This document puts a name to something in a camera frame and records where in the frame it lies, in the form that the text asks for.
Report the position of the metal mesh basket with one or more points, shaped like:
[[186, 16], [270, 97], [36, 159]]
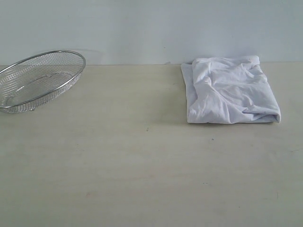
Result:
[[39, 79]]

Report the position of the white printed t-shirt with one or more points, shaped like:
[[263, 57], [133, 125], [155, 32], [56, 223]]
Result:
[[229, 90]]

